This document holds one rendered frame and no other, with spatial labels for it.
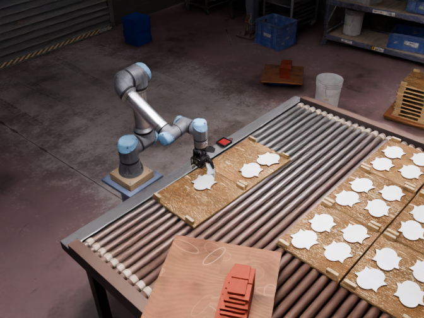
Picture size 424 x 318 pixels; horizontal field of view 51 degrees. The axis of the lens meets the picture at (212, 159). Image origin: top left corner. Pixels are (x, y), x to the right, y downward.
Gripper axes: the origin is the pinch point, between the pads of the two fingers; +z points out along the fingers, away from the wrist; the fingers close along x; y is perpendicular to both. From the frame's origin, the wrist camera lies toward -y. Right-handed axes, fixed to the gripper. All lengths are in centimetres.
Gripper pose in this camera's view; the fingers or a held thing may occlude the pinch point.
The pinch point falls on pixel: (204, 172)
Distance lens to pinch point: 253.5
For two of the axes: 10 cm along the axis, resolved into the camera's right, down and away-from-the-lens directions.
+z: 0.2, 8.1, 5.9
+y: -5.4, 5.0, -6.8
